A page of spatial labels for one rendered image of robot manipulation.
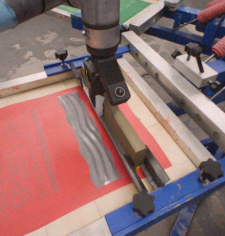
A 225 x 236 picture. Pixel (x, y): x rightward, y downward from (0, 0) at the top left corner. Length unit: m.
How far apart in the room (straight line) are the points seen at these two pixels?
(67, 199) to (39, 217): 0.07
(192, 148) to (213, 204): 1.12
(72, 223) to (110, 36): 0.40
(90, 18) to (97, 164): 0.34
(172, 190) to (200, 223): 1.11
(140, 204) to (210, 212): 1.25
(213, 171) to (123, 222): 0.20
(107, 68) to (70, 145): 0.25
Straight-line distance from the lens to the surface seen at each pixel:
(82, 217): 0.49
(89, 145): 0.56
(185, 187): 0.48
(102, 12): 0.40
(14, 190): 0.56
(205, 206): 1.62
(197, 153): 0.55
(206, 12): 1.04
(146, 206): 0.39
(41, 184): 0.54
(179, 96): 0.63
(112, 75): 0.43
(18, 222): 0.52
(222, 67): 0.76
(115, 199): 0.50
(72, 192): 0.51
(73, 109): 0.65
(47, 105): 0.69
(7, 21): 0.38
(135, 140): 0.45
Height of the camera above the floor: 1.43
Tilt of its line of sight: 50 degrees down
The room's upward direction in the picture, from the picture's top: straight up
